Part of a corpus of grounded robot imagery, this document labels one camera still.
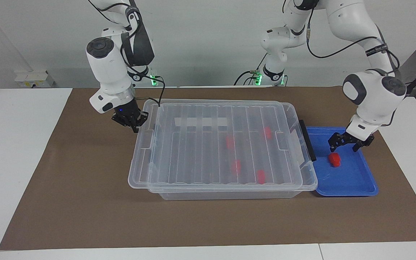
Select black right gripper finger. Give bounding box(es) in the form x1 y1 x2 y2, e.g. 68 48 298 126
131 110 149 133
111 113 131 127

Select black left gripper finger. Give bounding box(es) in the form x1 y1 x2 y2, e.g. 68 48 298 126
329 133 347 152
352 139 374 152

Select clear ribbed box lid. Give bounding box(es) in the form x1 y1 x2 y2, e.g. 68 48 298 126
128 99 318 191

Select blue plastic tray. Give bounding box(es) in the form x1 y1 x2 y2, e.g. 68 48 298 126
306 126 379 197

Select clear plastic storage box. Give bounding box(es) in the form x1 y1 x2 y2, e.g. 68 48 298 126
136 99 311 201

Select brown table mat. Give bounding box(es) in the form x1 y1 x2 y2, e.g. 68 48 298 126
0 86 416 251

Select black box latch handle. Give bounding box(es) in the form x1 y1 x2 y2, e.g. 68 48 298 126
299 120 317 162

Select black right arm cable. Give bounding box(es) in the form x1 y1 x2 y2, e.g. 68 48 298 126
87 0 166 107

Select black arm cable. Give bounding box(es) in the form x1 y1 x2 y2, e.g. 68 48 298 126
306 7 402 127
87 0 166 107

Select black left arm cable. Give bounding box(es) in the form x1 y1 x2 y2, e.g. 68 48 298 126
306 7 402 127

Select white wall socket box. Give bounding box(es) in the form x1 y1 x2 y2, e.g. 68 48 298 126
15 70 55 88

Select black arm base cables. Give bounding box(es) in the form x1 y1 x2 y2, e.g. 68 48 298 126
234 54 266 86

